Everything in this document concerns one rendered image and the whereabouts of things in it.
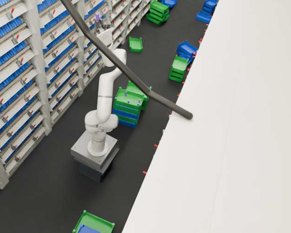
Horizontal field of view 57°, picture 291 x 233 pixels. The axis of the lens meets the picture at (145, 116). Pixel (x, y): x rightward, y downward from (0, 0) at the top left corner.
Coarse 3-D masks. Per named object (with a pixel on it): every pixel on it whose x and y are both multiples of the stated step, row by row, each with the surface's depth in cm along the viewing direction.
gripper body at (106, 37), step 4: (100, 28) 150; (100, 32) 149; (104, 32) 149; (108, 32) 150; (100, 36) 149; (104, 36) 151; (108, 36) 152; (104, 40) 153; (108, 40) 154; (108, 44) 157
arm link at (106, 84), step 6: (120, 54) 161; (126, 54) 164; (114, 72) 162; (120, 72) 163; (102, 78) 163; (108, 78) 162; (114, 78) 165; (102, 84) 163; (108, 84) 163; (102, 90) 163; (108, 90) 163; (102, 96) 163; (108, 96) 164
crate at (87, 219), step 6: (84, 210) 238; (84, 216) 242; (90, 216) 243; (96, 216) 238; (78, 222) 232; (84, 222) 238; (90, 222) 239; (96, 222) 240; (102, 222) 241; (108, 222) 237; (78, 228) 234; (96, 228) 237; (102, 228) 238; (108, 228) 238
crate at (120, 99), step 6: (120, 90) 307; (126, 90) 308; (120, 96) 307; (126, 96) 309; (132, 96) 310; (138, 96) 311; (114, 102) 297; (120, 102) 296; (126, 102) 302; (132, 102) 304; (138, 108) 297
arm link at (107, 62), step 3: (114, 48) 163; (114, 51) 162; (102, 54) 161; (102, 57) 165; (105, 57) 163; (105, 60) 165; (108, 60) 164; (105, 63) 168; (108, 63) 167; (111, 63) 167; (108, 66) 169; (111, 66) 169
